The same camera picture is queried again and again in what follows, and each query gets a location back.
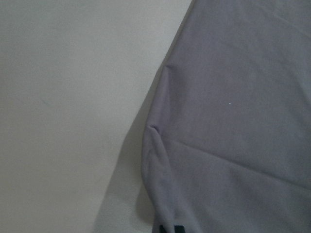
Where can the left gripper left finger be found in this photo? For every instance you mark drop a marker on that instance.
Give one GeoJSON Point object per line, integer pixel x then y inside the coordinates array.
{"type": "Point", "coordinates": [162, 229]}

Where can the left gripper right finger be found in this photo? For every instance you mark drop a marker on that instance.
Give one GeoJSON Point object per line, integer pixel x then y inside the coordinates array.
{"type": "Point", "coordinates": [179, 229]}

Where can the dark brown t-shirt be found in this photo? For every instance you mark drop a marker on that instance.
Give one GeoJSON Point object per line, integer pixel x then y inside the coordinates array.
{"type": "Point", "coordinates": [227, 142]}

